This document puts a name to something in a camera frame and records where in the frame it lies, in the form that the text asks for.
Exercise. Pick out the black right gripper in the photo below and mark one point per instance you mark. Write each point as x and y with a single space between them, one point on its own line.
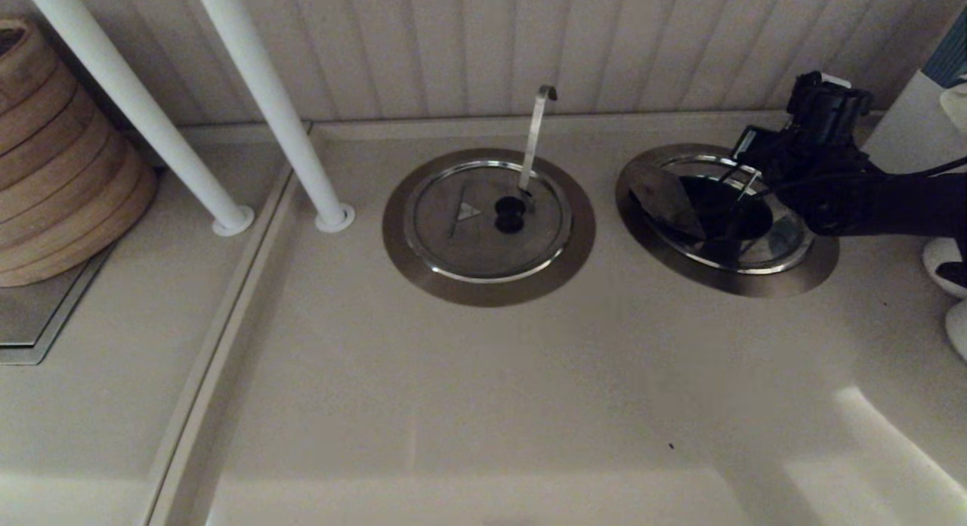
793 159

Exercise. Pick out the steel lid with black knob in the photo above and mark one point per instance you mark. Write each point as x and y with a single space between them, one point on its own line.
461 246
665 201

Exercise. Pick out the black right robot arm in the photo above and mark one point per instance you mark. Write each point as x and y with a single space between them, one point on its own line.
884 205

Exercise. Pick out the white box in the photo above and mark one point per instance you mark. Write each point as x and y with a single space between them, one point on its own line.
903 133

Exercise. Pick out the white paper napkin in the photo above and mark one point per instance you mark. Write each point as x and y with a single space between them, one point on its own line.
956 106

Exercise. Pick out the white metal pole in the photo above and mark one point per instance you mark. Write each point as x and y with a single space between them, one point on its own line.
130 95
276 103

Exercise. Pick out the beige counter divider strip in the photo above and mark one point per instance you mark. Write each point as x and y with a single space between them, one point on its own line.
229 344

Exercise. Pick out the bamboo steamer stack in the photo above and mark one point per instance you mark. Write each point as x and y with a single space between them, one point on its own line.
60 171

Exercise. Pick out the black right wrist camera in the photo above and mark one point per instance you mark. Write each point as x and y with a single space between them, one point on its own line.
827 110

